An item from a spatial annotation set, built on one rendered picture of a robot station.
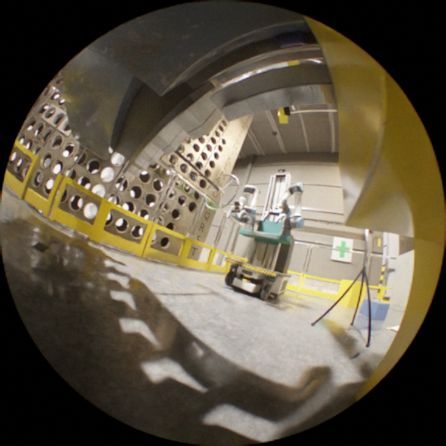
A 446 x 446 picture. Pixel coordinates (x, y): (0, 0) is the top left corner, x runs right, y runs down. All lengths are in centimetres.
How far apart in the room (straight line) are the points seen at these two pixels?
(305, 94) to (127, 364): 63
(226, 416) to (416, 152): 46
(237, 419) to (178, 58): 67
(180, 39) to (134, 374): 62
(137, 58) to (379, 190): 41
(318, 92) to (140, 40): 31
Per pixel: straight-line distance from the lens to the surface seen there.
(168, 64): 30
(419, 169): 17
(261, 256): 176
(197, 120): 37
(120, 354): 42
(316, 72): 29
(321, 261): 764
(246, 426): 40
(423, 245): 50
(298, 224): 144
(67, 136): 255
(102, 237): 137
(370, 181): 16
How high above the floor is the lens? 35
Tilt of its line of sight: 13 degrees up
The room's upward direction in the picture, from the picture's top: 19 degrees clockwise
